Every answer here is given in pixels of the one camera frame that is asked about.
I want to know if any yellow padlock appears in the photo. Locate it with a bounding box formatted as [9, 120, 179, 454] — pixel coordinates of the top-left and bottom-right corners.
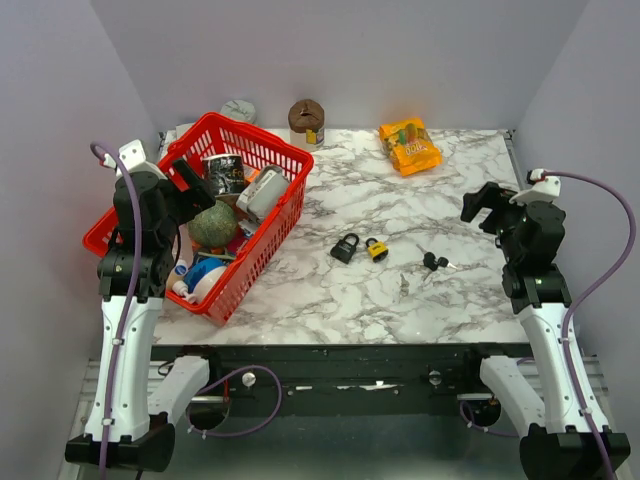
[365, 238, 389, 262]

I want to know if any orange candy bag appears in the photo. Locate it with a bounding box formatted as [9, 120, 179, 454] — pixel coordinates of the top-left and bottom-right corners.
[378, 117, 442, 177]

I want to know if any black-headed key bunch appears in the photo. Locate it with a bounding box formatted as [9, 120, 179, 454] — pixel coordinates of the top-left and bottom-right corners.
[416, 244, 459, 281]

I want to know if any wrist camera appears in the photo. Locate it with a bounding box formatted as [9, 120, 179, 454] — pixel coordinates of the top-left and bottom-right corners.
[509, 169, 561, 205]
[100, 139, 167, 180]

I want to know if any black padlock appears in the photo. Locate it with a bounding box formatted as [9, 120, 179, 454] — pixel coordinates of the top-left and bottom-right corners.
[330, 233, 359, 264]

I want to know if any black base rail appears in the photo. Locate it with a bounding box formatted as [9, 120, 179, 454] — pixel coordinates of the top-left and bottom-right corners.
[151, 343, 532, 418]

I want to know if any green round melon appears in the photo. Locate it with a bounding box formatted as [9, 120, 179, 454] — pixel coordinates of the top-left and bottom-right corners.
[187, 201, 238, 248]

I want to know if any black printed can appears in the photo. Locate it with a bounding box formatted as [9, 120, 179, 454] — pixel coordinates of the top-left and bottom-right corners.
[202, 153, 245, 196]

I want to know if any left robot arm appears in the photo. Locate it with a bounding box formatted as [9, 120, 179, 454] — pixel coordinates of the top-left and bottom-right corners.
[65, 159, 222, 473]

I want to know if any grey white box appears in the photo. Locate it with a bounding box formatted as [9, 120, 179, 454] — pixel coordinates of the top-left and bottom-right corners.
[236, 165, 290, 224]

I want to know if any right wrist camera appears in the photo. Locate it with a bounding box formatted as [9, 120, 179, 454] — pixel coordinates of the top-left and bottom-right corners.
[509, 169, 561, 205]

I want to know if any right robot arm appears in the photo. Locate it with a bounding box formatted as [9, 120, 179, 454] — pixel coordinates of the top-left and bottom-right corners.
[459, 177, 631, 479]

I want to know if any red plastic basket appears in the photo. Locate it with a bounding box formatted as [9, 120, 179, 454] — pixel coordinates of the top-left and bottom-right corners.
[83, 112, 314, 323]

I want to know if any brown-lidded jar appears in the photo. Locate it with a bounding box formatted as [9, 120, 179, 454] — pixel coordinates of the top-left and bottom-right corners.
[288, 99, 325, 152]

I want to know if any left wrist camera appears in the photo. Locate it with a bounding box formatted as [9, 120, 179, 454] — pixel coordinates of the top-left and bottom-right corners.
[100, 139, 167, 180]

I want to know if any blue white bottle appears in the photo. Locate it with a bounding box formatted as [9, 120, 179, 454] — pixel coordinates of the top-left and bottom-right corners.
[169, 257, 227, 305]

